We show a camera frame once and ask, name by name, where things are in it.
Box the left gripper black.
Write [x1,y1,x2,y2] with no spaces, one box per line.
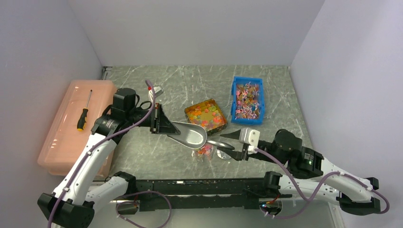
[126,103,180,135]

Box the metal scoop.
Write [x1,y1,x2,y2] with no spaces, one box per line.
[167,122,235,150]

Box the clear plastic cup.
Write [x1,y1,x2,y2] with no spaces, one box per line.
[192,144,215,161]

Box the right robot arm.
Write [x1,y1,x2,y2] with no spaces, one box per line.
[215,127,390,216]

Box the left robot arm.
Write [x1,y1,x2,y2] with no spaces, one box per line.
[38,85,180,228]

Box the clear round lid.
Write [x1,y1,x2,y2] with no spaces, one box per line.
[217,150,231,160]

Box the candy tin with gummies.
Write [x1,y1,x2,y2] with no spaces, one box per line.
[184,99,228,136]

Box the blue bin of lollipops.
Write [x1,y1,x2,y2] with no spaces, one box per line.
[230,76,265,125]

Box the yellow black screwdriver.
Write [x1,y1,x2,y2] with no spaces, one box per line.
[77,90,93,131]

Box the pink plastic storage box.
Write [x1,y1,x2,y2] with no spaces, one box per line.
[38,80,117,176]

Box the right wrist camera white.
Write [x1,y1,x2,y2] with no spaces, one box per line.
[239,127,260,154]

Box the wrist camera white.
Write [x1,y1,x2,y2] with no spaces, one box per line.
[239,127,260,154]
[148,86,164,102]

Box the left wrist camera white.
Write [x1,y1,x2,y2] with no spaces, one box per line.
[148,86,164,102]

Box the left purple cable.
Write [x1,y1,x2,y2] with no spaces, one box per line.
[46,80,157,228]

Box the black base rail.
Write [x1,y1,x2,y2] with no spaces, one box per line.
[117,171,298,211]

